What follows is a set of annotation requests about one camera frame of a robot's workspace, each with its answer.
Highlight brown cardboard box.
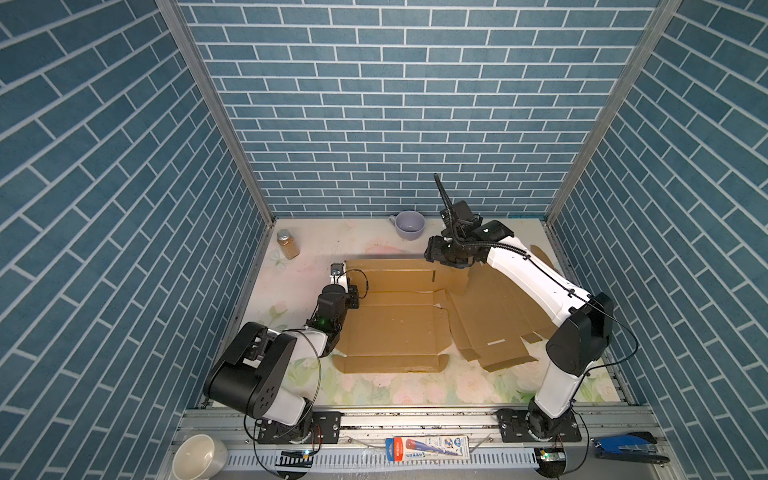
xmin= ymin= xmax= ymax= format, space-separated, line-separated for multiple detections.
xmin=332 ymin=258 xmax=469 ymax=374
xmin=444 ymin=264 xmax=557 ymax=372

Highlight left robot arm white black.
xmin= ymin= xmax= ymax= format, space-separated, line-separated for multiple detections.
xmin=203 ymin=282 xmax=360 ymax=427

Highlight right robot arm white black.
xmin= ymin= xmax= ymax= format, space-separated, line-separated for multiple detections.
xmin=424 ymin=221 xmax=614 ymax=420

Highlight flat brown cardboard box blank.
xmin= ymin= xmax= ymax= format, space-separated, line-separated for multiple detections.
xmin=444 ymin=264 xmax=557 ymax=372

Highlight lavender ceramic mug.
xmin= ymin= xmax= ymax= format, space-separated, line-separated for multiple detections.
xmin=388 ymin=210 xmax=426 ymax=241

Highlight glass spice jar silver lid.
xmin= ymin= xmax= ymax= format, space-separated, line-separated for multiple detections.
xmin=276 ymin=229 xmax=300 ymax=260

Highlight blue red white packet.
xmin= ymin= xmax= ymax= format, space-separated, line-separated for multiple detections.
xmin=385 ymin=435 xmax=470 ymax=463

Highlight white ceramic bowl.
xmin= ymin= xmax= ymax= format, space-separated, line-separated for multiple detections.
xmin=172 ymin=434 xmax=229 ymax=480

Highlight blue black stapler tool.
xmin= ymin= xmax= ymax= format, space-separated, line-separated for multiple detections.
xmin=593 ymin=431 xmax=670 ymax=465

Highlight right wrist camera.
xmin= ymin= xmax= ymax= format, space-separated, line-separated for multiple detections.
xmin=440 ymin=201 xmax=482 ymax=239

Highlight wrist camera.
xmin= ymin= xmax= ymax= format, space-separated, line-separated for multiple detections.
xmin=330 ymin=262 xmax=346 ymax=287
xmin=440 ymin=201 xmax=482 ymax=239

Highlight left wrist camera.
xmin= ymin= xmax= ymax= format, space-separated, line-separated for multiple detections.
xmin=330 ymin=262 xmax=346 ymax=287

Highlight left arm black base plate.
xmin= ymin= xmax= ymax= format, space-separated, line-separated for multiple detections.
xmin=257 ymin=411 xmax=342 ymax=445

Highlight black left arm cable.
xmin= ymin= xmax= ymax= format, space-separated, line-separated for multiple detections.
xmin=242 ymin=268 xmax=370 ymax=478

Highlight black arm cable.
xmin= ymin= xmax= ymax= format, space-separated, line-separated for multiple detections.
xmin=433 ymin=173 xmax=641 ymax=475
xmin=242 ymin=268 xmax=370 ymax=478

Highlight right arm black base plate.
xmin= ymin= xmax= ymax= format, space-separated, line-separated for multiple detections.
xmin=495 ymin=405 xmax=582 ymax=443

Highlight aluminium front rail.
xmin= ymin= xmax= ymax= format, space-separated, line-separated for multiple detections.
xmin=157 ymin=403 xmax=684 ymax=479

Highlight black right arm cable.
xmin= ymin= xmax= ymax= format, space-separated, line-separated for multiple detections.
xmin=433 ymin=173 xmax=641 ymax=475

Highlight aluminium corner post right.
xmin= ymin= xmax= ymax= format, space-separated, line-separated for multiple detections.
xmin=544 ymin=0 xmax=682 ymax=228

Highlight aluminium corner post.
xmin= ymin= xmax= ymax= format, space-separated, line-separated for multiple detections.
xmin=156 ymin=0 xmax=275 ymax=228
xmin=544 ymin=0 xmax=682 ymax=228

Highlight aluminium corner post left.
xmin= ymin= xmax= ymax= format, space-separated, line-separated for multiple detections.
xmin=156 ymin=0 xmax=275 ymax=228

